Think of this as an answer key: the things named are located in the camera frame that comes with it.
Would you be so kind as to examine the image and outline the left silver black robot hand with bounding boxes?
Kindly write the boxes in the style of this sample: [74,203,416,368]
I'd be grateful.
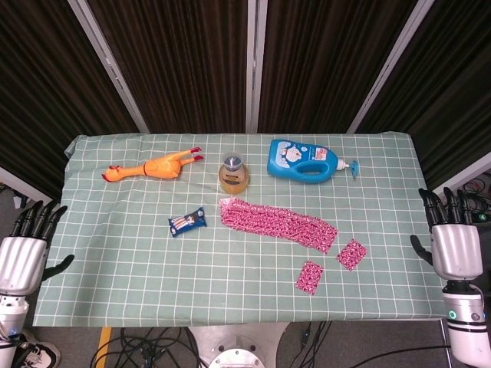
[0,199,74,296]

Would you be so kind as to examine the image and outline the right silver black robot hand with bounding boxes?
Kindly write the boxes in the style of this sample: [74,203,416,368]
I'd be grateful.
[409,186,483,294]

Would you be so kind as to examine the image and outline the pink patterned square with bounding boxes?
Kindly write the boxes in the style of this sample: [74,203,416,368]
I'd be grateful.
[336,238,368,272]
[295,260,325,296]

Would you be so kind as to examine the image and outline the long pink patterned cloth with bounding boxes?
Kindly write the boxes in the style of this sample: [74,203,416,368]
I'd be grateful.
[219,197,339,256]

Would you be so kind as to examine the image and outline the white silver robot base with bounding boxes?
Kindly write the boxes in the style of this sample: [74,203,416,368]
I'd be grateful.
[186,321,289,368]

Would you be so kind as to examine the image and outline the black white sneaker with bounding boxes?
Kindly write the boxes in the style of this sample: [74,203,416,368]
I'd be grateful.
[13,337,62,368]

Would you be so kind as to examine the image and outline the yellow floor tape strip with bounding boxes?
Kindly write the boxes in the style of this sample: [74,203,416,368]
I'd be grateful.
[93,325,113,368]

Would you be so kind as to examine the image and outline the green checked tablecloth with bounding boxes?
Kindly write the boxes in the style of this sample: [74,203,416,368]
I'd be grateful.
[32,132,448,327]

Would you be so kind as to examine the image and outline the dark pleated curtain panel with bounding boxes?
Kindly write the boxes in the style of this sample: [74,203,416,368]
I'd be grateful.
[0,0,140,200]
[356,0,491,189]
[87,0,251,134]
[257,0,420,134]

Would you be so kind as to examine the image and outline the orange rubber chicken toy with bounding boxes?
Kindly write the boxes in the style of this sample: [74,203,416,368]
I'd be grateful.
[101,146,206,184]

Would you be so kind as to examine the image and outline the blue cookie pack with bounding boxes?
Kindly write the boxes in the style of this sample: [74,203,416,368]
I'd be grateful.
[167,205,208,238]

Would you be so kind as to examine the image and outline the blue detergent pump bottle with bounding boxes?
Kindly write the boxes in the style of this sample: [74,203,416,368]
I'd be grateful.
[267,138,361,184]

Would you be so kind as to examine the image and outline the clear bottle yellow label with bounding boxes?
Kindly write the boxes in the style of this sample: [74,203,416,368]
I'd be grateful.
[219,152,249,186]

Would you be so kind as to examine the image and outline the tangled black cables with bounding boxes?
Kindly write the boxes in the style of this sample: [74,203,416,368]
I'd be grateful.
[456,178,491,225]

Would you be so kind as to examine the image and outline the white frame rail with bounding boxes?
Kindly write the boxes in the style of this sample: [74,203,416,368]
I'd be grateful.
[432,151,491,193]
[0,166,54,205]

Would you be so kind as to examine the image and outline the black floor cable bundle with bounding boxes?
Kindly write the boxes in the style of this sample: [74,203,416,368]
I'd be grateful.
[97,325,210,368]

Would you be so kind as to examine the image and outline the grey metal frame post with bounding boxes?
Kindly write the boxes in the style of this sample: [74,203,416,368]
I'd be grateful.
[68,0,150,134]
[246,0,269,134]
[346,0,437,134]

